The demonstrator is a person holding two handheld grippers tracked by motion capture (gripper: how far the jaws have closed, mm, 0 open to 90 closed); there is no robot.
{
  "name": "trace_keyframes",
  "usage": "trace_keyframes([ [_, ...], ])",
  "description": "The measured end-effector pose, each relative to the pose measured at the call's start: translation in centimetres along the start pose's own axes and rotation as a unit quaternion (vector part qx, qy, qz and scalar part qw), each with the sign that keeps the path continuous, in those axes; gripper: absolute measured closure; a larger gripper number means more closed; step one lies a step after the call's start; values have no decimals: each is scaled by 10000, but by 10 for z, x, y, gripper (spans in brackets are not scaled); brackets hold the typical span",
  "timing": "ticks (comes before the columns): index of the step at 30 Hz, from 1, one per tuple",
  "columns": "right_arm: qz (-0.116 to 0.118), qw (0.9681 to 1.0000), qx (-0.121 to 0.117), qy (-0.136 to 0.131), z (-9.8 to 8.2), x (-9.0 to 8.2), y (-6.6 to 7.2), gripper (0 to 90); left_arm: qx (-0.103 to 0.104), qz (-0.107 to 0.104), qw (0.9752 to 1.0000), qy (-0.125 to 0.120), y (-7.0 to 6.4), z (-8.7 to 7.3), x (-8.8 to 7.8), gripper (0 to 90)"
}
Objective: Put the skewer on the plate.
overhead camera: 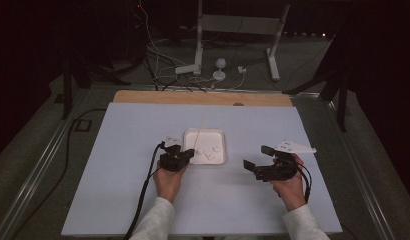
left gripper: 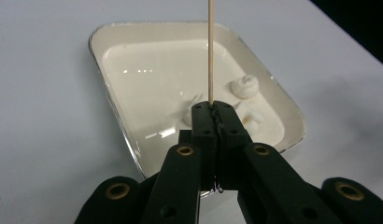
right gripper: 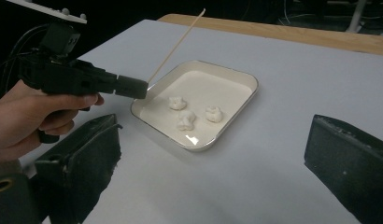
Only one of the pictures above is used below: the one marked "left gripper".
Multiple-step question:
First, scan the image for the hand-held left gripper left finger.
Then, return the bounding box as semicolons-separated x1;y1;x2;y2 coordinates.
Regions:
178;100;220;191

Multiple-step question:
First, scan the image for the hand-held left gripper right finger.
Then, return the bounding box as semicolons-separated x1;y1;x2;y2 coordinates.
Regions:
215;99;253;191

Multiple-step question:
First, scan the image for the white marshmallow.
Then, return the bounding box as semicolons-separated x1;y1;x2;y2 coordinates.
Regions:
230;74;260;101
234;101;266;135

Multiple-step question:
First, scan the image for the cream square tray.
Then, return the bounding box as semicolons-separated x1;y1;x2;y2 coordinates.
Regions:
88;21;306;199

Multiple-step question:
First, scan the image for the wooden skewer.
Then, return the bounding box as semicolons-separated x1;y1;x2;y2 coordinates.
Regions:
206;0;215;105

